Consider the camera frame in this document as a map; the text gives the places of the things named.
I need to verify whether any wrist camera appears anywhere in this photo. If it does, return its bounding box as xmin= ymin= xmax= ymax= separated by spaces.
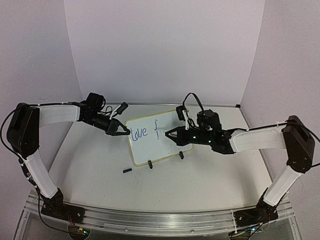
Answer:
xmin=109 ymin=102 xmax=129 ymax=120
xmin=176 ymin=105 xmax=188 ymax=122

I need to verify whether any black left whiteboard foot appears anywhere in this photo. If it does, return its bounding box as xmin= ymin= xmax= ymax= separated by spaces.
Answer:
xmin=147 ymin=160 xmax=153 ymax=169

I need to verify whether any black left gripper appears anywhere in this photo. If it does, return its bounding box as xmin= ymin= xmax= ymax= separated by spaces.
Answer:
xmin=84 ymin=111 xmax=131 ymax=135

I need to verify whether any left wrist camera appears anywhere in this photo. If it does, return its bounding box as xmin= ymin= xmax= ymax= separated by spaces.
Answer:
xmin=109 ymin=102 xmax=129 ymax=120

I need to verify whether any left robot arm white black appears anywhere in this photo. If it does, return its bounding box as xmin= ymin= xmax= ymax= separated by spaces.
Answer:
xmin=5 ymin=92 xmax=131 ymax=218

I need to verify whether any aluminium front rail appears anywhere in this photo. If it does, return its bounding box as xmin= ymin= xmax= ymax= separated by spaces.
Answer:
xmin=13 ymin=192 xmax=302 ymax=240

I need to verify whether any aluminium back table rail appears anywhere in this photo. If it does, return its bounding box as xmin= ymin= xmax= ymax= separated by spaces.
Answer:
xmin=105 ymin=101 xmax=241 ymax=109

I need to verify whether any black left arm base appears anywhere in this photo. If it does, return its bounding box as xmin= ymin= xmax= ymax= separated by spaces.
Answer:
xmin=39 ymin=188 xmax=85 ymax=224

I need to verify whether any black whiteboard foot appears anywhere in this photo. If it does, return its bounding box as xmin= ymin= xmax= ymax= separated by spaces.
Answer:
xmin=178 ymin=151 xmax=185 ymax=160
xmin=147 ymin=160 xmax=153 ymax=169

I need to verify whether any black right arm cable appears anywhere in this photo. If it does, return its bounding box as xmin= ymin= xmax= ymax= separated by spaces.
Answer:
xmin=181 ymin=92 xmax=205 ymax=112

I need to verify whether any left base cable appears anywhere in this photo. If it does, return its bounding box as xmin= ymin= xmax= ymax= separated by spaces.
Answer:
xmin=38 ymin=204 xmax=86 ymax=236

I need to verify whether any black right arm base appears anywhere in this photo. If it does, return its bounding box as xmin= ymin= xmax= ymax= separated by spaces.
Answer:
xmin=233 ymin=197 xmax=279 ymax=227

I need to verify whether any yellow framed small whiteboard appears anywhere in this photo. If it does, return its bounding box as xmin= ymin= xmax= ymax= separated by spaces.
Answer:
xmin=125 ymin=110 xmax=194 ymax=167

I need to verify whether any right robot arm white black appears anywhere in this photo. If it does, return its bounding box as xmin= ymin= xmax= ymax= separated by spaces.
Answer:
xmin=165 ymin=108 xmax=320 ymax=208

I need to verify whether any black right whiteboard foot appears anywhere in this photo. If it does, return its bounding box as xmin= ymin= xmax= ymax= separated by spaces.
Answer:
xmin=178 ymin=151 xmax=185 ymax=160

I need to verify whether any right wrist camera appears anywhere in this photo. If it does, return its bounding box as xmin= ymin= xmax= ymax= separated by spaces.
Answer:
xmin=176 ymin=105 xmax=188 ymax=122

